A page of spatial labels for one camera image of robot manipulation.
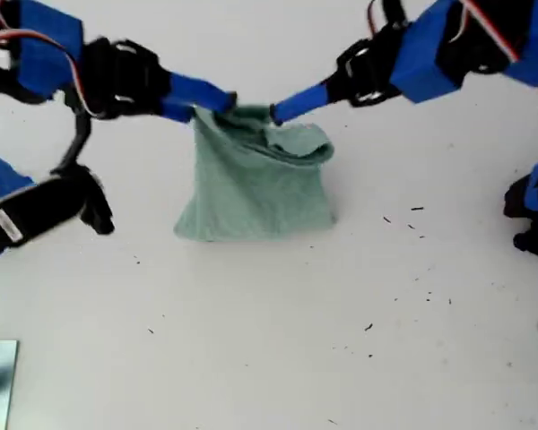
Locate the shiny steel plate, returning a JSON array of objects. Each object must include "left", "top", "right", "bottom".
[{"left": 0, "top": 339, "right": 20, "bottom": 430}]

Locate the black camera stalk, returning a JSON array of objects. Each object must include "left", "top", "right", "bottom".
[
  {"left": 376, "top": 0, "right": 409, "bottom": 26},
  {"left": 48, "top": 100, "right": 94, "bottom": 176}
]

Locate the green t shirt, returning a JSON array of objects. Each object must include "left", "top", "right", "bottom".
[{"left": 173, "top": 103, "right": 337, "bottom": 245}]

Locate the red white black servo wire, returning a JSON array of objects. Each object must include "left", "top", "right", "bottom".
[
  {"left": 366, "top": 0, "right": 521, "bottom": 64},
  {"left": 0, "top": 27, "right": 98, "bottom": 118}
]

